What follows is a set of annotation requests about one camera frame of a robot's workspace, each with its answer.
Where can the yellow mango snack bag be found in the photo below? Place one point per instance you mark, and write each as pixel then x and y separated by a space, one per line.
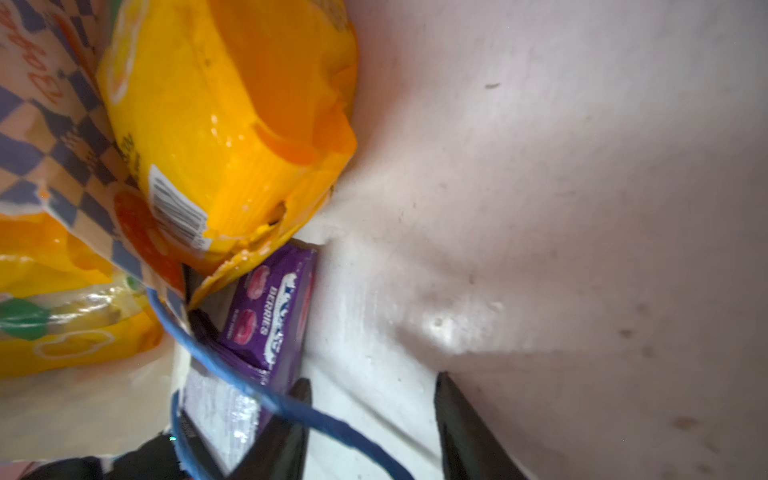
pixel 234 119

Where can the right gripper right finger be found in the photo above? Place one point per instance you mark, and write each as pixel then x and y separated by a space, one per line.
pixel 469 449

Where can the yellow jelly snack bag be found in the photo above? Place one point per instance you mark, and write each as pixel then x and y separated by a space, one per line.
pixel 63 305

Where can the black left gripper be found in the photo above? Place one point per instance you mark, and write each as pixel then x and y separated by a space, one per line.
pixel 155 459

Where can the purple berries snack bag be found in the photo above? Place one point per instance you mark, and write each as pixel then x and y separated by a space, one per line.
pixel 257 326

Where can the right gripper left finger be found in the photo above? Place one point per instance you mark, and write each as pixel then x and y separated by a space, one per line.
pixel 279 453

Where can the checkered paper bag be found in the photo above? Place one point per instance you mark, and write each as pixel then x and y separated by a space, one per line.
pixel 59 157

